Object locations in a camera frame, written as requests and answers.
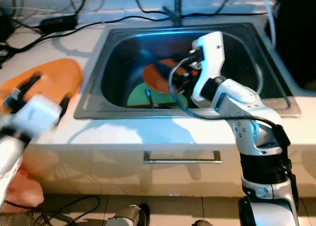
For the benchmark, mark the dark metal spoon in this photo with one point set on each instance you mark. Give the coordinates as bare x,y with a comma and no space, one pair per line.
147,97

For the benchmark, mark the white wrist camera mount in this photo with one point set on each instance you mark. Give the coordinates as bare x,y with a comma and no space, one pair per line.
42,116
212,53

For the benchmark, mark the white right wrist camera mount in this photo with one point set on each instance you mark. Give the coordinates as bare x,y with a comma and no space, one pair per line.
212,53

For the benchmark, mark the chrome sink faucet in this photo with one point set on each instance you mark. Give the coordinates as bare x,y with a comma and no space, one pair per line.
175,16

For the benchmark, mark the stainless steel sink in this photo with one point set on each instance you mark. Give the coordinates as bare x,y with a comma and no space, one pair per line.
128,48

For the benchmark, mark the robot leg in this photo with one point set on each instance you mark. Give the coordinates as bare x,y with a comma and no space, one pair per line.
128,216
202,223

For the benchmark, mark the standing fan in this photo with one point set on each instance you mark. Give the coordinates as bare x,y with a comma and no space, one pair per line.
24,220

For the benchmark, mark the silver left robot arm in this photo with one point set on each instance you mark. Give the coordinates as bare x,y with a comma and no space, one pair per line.
10,176

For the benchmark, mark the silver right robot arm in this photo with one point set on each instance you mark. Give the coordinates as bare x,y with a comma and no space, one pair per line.
252,112

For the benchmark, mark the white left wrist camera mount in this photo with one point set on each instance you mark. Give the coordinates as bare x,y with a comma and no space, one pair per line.
42,116

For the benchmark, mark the robot left leg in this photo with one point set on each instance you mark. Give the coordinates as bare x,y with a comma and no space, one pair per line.
128,216

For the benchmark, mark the red plastic bag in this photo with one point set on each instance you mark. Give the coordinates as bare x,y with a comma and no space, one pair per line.
29,191

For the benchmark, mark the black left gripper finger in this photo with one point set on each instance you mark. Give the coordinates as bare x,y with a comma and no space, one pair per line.
64,108
31,84

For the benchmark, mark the orange plastic bowl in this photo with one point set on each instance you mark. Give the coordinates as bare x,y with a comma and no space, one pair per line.
155,80

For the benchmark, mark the orange plastic plate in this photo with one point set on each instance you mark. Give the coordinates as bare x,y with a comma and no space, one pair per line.
59,75

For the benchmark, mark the black power adapter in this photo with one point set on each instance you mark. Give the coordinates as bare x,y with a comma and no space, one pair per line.
59,23

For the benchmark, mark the robot right leg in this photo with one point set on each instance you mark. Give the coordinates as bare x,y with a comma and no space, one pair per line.
202,223

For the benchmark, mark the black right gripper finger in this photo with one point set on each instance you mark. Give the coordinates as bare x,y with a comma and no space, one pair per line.
175,70

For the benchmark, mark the white kitchen cabinet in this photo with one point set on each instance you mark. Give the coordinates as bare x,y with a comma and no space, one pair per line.
103,176

